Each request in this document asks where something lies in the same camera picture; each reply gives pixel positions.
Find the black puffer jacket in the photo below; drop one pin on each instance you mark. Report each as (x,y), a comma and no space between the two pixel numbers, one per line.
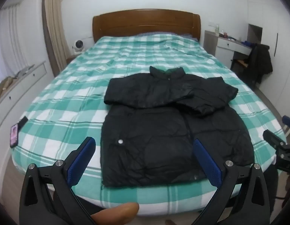
(147,133)

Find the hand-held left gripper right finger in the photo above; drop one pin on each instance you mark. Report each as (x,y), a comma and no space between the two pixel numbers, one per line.
(207,161)

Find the tan item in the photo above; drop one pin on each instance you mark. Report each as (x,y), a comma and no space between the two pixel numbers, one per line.
(3,86)

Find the dark coat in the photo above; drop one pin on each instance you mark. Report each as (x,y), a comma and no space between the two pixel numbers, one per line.
(259,61)

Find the small white fan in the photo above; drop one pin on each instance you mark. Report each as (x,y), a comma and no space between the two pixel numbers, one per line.
(78,46)

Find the white wardrobe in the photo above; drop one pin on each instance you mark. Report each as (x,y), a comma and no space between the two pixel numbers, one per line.
(283,51)

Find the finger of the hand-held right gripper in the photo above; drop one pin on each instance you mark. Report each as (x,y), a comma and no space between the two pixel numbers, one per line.
(289,123)
(272,139)

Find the beige curtain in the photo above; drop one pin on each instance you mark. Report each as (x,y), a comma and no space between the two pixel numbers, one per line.
(53,28)

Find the white desk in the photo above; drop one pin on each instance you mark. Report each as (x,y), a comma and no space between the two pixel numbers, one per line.
(227,44)

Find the wooden chair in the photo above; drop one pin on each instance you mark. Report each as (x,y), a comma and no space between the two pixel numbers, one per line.
(240,62)

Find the clear bottle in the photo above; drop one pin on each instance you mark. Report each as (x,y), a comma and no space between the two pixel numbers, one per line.
(217,31)

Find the white drawer cabinet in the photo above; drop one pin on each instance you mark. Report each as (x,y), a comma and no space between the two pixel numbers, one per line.
(25,79)

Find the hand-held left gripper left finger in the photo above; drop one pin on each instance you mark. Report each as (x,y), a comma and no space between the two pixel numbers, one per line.
(81,159)

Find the wooden bed headboard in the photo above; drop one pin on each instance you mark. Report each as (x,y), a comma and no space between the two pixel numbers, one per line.
(145,21)

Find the grey blue pillow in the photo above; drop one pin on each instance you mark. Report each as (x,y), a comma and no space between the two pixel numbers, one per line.
(182,34)

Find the small black flat item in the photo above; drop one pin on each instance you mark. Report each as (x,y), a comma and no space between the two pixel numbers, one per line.
(23,123)

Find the green checked bed sheet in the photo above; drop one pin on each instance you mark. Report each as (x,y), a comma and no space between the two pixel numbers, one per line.
(65,103)

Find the smartphone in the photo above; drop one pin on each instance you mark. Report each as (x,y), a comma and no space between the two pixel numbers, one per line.
(14,136)

